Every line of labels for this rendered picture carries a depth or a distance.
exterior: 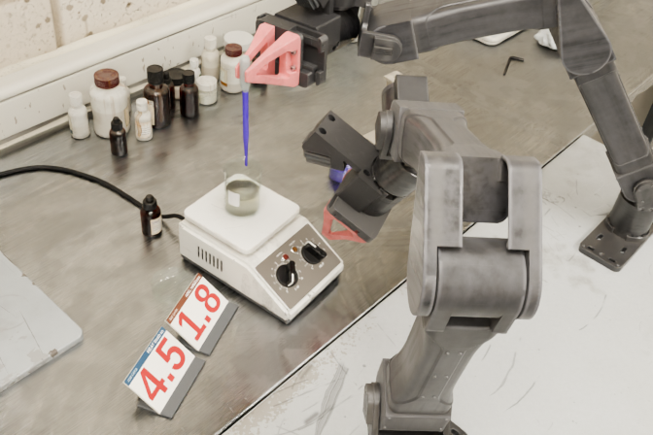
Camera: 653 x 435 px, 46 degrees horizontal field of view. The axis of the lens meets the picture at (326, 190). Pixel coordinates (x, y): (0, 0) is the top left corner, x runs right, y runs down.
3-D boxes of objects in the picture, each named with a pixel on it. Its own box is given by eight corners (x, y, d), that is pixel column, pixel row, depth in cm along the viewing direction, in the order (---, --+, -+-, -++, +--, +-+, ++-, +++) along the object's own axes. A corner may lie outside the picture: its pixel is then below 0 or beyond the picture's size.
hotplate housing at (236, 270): (343, 274, 111) (350, 234, 106) (288, 328, 102) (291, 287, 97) (227, 206, 120) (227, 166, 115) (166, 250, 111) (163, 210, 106)
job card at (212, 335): (238, 307, 104) (239, 285, 102) (209, 355, 98) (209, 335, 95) (197, 292, 106) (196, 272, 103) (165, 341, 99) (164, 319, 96)
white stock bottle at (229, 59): (248, 83, 147) (249, 43, 142) (242, 95, 144) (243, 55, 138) (223, 79, 148) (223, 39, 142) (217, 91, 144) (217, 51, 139)
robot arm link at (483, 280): (373, 381, 85) (434, 217, 59) (432, 383, 86) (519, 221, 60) (376, 439, 82) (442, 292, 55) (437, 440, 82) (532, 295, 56)
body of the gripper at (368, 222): (325, 213, 92) (356, 186, 86) (358, 158, 98) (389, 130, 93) (366, 246, 93) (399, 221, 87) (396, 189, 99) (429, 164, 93)
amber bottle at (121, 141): (125, 157, 127) (121, 122, 122) (109, 155, 127) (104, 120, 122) (129, 148, 129) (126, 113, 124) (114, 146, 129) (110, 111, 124)
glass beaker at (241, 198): (261, 223, 105) (263, 178, 100) (222, 222, 105) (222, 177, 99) (261, 194, 110) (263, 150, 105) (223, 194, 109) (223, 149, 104)
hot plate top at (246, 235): (302, 212, 108) (303, 207, 108) (247, 257, 101) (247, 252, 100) (238, 175, 113) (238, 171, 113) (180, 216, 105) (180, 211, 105)
